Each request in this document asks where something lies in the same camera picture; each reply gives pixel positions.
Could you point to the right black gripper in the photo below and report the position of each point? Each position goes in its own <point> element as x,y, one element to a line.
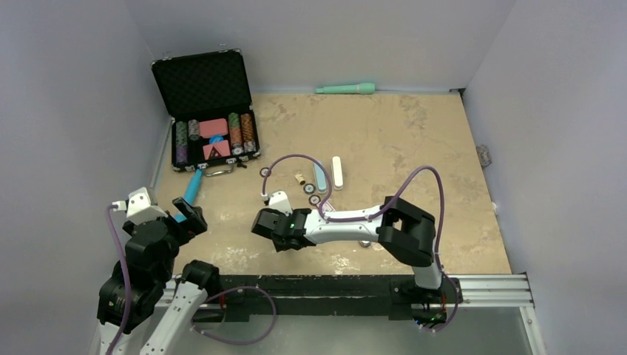
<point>279,245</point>

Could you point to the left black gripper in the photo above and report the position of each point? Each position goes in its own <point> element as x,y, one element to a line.
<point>194,224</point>

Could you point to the light blue stapler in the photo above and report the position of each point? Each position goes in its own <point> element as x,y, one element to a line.
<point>320,179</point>

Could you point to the white stapler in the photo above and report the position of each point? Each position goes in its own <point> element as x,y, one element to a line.
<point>337,173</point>

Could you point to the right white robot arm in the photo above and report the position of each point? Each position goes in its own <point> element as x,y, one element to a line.
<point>407,232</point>

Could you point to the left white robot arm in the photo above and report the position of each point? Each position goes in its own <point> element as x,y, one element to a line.
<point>127,300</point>

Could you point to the lower poker chip in row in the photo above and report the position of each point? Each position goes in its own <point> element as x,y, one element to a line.
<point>314,200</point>

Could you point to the poker chip in row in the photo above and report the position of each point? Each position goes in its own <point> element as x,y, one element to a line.
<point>314,200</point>
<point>309,188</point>

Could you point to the upper poker chip in row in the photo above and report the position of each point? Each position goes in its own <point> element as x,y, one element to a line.
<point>309,188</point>

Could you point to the small cork piece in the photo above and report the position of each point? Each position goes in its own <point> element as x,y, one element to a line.
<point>300,179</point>

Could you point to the poker chip near case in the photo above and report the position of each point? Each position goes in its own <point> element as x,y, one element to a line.
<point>265,172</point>

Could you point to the pink card deck lower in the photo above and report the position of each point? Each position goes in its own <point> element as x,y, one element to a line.
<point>220,149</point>

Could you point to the pink card deck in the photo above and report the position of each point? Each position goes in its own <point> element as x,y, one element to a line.
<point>214,127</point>
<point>220,149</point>

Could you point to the blue dealer chip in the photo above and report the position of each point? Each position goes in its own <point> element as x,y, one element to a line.
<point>216,139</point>

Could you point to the green chip column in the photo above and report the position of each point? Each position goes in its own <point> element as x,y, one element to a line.
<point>181,144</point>

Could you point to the pink card deck upper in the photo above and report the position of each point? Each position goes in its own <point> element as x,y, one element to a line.
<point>214,127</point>

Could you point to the orange chip column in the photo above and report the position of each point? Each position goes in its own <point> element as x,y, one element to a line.
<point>241,132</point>

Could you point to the black poker chip case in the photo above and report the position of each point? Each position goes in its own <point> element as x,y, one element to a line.
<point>203,87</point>

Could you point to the mint green marker pen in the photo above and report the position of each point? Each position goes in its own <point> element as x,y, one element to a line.
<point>350,89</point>

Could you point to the blue tube by wall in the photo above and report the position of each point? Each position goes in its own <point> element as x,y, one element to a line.
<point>193,187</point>

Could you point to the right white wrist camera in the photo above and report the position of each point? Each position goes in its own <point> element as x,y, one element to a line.
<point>278,201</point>

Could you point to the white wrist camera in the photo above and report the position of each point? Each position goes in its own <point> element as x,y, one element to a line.
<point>140,207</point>
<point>278,201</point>

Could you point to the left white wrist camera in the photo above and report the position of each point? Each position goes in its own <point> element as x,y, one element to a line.
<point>140,207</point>

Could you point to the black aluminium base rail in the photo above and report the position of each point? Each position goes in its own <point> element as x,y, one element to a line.
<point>386,295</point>

